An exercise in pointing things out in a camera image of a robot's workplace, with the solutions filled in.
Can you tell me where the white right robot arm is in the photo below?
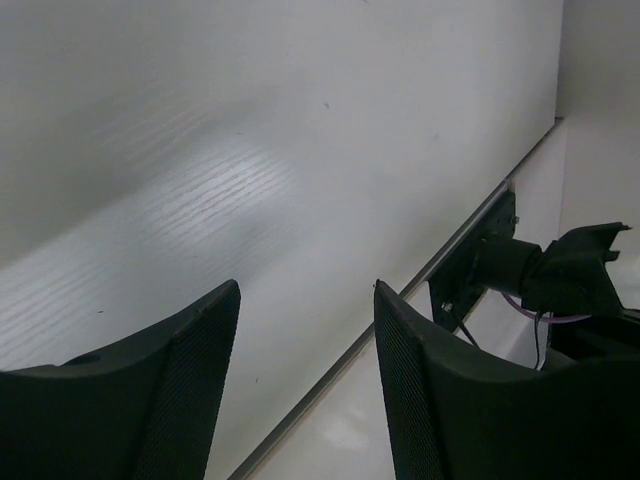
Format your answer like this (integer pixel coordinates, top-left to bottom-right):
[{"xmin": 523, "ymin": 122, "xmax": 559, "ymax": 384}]
[{"xmin": 472, "ymin": 222, "xmax": 639, "ymax": 360}]

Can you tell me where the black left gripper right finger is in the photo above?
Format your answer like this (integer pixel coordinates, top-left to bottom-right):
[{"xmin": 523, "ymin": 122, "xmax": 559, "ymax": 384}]
[{"xmin": 374, "ymin": 282, "xmax": 639, "ymax": 479}]

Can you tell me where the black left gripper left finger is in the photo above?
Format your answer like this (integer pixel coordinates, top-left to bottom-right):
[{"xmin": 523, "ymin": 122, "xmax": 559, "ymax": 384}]
[{"xmin": 1, "ymin": 280, "xmax": 241, "ymax": 479}]

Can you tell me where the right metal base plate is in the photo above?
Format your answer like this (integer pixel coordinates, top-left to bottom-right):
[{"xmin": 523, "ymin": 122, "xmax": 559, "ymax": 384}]
[{"xmin": 427, "ymin": 190, "xmax": 516, "ymax": 332}]

